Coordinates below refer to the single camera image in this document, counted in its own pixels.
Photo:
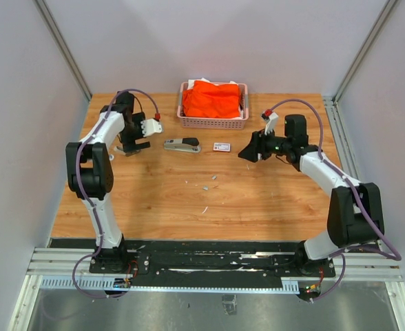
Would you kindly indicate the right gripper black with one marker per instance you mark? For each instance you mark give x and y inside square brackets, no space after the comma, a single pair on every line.
[257,145]

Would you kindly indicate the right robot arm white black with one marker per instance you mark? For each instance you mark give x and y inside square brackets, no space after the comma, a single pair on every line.
[355,208]

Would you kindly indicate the grey slotted cable duct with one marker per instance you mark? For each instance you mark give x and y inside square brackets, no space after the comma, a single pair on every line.
[160,283]

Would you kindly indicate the black silver stapler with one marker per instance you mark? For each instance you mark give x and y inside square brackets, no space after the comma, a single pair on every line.
[188,144]

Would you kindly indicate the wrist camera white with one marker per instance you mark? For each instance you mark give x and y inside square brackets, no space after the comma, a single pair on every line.
[270,123]
[150,127]

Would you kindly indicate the orange cloth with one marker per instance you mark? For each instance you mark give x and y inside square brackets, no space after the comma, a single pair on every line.
[209,101]

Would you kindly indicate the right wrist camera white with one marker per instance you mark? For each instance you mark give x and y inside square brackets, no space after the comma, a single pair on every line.
[270,123]

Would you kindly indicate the white paper in basket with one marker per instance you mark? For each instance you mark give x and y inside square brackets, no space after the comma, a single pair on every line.
[191,82]

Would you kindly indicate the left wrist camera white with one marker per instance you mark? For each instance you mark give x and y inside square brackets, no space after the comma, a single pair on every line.
[150,127]

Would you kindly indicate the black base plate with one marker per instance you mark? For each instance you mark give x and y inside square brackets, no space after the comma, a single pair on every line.
[229,260]

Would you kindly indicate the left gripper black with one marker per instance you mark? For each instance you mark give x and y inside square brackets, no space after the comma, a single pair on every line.
[137,118]

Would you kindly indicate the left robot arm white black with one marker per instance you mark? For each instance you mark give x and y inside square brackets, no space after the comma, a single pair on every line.
[91,178]

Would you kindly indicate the pink plastic basket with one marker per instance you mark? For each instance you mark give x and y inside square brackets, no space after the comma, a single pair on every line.
[236,123]

